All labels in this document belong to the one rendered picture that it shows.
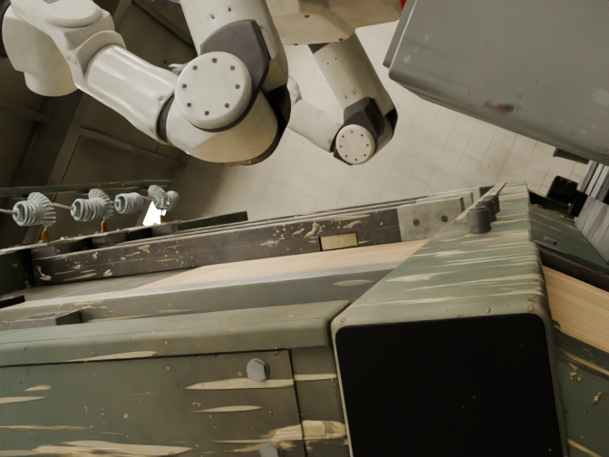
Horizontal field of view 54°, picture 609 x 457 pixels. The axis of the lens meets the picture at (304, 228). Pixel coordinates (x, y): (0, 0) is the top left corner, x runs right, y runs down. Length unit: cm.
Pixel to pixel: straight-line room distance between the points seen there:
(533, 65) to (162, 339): 27
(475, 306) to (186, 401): 19
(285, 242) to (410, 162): 504
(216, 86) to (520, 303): 37
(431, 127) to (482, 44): 600
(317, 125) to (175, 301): 61
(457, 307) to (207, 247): 107
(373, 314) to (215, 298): 34
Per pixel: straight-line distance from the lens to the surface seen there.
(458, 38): 33
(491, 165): 623
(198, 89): 60
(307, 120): 121
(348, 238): 124
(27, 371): 49
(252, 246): 132
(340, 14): 91
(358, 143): 114
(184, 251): 140
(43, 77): 79
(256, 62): 60
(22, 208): 168
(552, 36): 33
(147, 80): 66
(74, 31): 71
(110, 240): 182
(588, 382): 34
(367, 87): 114
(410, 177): 625
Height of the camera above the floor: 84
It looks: 16 degrees up
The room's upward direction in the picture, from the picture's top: 66 degrees counter-clockwise
